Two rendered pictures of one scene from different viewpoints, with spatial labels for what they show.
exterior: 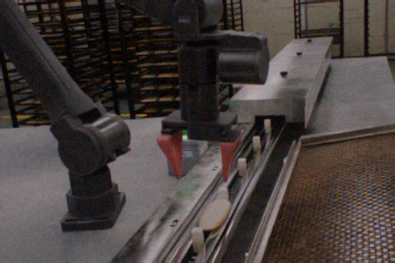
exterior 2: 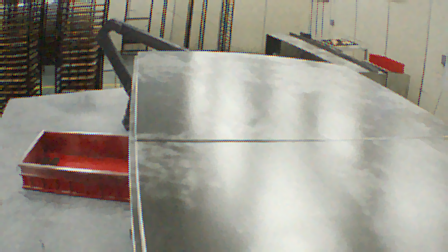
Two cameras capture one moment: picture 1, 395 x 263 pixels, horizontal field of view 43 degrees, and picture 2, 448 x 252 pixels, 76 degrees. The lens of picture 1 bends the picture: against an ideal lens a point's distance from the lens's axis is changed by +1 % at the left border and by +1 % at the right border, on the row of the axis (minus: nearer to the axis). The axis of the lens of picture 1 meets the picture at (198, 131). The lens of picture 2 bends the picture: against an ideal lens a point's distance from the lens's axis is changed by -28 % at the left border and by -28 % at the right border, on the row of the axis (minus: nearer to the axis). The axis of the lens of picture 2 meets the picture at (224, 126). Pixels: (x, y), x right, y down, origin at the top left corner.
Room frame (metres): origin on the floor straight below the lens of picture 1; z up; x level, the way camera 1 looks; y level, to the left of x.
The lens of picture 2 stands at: (-0.75, 0.71, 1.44)
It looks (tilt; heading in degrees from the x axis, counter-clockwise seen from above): 20 degrees down; 327
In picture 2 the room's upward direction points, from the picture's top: 6 degrees clockwise
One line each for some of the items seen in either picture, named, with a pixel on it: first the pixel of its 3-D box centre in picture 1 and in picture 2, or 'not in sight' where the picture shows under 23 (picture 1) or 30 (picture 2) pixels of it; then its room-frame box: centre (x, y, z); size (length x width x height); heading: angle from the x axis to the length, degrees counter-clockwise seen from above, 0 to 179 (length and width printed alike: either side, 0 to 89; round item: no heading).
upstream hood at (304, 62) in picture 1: (297, 67); not in sight; (1.73, -0.36, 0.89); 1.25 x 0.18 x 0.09; 161
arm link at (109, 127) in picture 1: (98, 149); not in sight; (0.80, 0.17, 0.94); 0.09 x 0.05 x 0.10; 67
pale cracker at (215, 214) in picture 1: (215, 212); not in sight; (0.69, -0.01, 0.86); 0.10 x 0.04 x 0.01; 161
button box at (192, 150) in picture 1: (190, 160); not in sight; (0.98, 0.02, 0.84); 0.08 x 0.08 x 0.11; 71
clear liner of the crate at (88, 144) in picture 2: not in sight; (83, 161); (0.39, 0.53, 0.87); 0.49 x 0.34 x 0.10; 67
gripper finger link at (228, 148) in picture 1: (216, 151); not in sight; (0.71, -0.02, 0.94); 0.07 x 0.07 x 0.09; 71
